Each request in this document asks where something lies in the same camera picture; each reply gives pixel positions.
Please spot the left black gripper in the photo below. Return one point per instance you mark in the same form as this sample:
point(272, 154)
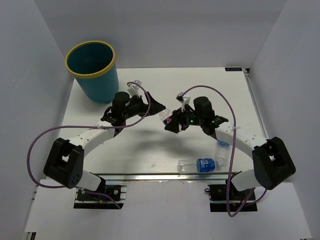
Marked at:
point(155, 107)

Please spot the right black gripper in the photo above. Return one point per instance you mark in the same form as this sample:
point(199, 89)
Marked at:
point(173, 126)

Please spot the clear bottle dark pepsi label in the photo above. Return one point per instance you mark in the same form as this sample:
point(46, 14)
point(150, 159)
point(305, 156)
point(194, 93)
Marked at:
point(165, 116)

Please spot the clear bottle blue label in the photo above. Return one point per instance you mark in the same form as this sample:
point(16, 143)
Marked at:
point(222, 153)
point(195, 166)

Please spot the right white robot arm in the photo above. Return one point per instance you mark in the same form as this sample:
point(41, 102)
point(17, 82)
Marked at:
point(272, 163)

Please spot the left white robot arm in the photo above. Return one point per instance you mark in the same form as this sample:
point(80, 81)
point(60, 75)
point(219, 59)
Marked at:
point(65, 162)

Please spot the teal bin with yellow rim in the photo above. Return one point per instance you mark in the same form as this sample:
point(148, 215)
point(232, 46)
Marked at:
point(93, 65)

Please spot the dark blue table sticker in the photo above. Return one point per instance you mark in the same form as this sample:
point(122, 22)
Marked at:
point(233, 69)

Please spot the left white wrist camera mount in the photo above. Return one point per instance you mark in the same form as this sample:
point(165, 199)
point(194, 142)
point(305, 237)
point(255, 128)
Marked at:
point(133, 88)

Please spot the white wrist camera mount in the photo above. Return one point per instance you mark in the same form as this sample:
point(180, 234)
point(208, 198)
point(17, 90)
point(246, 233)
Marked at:
point(133, 88)
point(184, 99)

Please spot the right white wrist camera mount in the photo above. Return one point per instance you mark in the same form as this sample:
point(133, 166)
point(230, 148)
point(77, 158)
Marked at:
point(184, 99)

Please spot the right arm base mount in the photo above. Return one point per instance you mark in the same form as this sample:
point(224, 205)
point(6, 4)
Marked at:
point(217, 199)

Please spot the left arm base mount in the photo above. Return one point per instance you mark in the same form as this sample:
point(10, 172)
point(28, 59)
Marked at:
point(112, 197)

